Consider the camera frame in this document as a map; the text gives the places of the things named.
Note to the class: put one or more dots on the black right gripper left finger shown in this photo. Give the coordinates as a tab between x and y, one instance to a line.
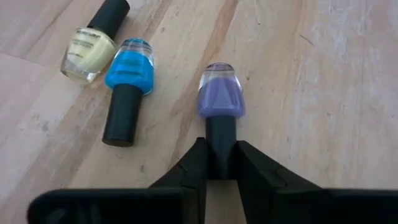
180	199

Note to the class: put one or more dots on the purple nail polish bottle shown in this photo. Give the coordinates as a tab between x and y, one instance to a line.
220	96

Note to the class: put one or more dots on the pale yellow nail polish bottle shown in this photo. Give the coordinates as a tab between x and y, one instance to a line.
90	49

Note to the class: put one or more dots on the bright blue nail polish bottle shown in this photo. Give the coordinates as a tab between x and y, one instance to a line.
129	71

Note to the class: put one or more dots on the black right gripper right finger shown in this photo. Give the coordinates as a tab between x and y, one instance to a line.
273	202

